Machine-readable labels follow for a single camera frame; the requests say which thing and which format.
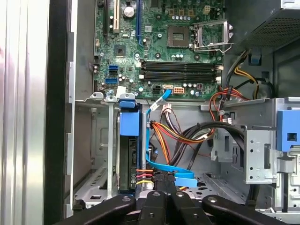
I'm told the blue plastic bay latch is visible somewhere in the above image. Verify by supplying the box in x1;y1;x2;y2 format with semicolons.
276;109;300;152

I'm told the metal optical drive bay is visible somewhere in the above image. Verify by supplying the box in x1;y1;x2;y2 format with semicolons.
200;97;300;213

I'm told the metal disk bay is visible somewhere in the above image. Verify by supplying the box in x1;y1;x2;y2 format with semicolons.
74;91;151;210

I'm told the blue expansion slot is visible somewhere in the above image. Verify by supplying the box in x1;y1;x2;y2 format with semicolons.
135;0;142;48

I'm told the green motherboard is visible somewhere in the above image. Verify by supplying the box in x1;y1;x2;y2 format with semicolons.
93;0;226;100

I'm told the CPU socket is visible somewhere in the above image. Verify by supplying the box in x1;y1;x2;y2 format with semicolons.
166;24;190;49

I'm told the silver coin battery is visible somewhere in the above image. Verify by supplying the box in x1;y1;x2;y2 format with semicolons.
123;5;136;18

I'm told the black expansion slot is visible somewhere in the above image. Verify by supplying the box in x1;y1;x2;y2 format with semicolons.
102;0;110;36

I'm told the black PC case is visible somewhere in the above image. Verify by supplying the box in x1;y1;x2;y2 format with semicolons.
44;0;300;225

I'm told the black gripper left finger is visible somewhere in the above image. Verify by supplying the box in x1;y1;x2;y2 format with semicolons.
61;172;168;225

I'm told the black RAM slot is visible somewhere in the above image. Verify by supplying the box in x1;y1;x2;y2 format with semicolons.
139;71;223;77
140;60;223;67
140;65;223;71
139;76;223;83

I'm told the red orange yellow power wire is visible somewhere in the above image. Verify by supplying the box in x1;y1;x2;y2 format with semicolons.
135;119;216;188

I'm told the hard disk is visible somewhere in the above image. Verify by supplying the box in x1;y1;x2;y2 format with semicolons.
116;99;147;195

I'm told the red wire bundle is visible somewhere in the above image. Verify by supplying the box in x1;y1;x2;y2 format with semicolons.
209;85;251;118

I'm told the blue data wire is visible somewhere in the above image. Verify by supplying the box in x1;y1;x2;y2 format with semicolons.
145;90;198;188

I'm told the yellow black wire bundle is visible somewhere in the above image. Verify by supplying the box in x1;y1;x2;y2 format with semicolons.
225;49;275;99

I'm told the grey power supply unit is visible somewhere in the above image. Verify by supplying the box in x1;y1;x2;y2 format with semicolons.
232;0;300;51

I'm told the metal locking lever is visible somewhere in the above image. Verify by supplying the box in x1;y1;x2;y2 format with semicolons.
193;42;234;53

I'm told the white expansion slot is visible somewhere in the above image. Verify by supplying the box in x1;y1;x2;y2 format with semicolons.
113;0;120;34

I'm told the blue plastic cable clip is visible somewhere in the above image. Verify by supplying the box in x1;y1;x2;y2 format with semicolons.
247;53;263;66

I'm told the metal socket cover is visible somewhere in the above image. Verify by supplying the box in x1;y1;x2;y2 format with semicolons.
193;19;234;52

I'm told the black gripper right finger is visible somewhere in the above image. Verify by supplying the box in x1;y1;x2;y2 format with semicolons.
167;172;292;225

